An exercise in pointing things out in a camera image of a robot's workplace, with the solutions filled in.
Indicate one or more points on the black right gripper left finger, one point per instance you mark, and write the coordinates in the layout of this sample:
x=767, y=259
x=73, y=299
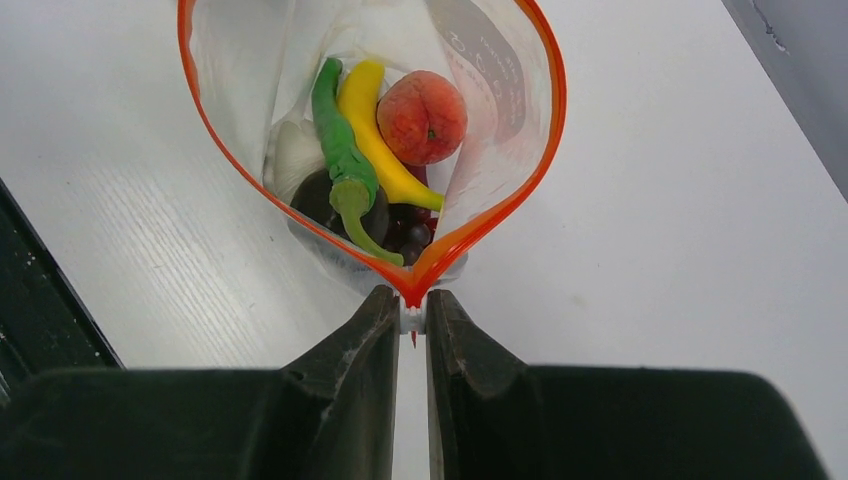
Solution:
x=337, y=413

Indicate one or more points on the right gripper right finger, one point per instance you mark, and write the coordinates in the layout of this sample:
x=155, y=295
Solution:
x=471, y=383

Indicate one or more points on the orange toy peach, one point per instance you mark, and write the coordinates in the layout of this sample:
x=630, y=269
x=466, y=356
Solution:
x=422, y=118

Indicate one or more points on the yellow toy banana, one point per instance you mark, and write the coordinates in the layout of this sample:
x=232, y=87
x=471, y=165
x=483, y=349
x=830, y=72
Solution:
x=357, y=101

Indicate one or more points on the clear zip top bag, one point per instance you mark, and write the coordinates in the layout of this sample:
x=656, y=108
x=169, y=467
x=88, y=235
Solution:
x=249, y=64

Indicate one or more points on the purple toy grape bunch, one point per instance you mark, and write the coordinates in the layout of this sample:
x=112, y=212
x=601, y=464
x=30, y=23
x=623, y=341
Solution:
x=407, y=227

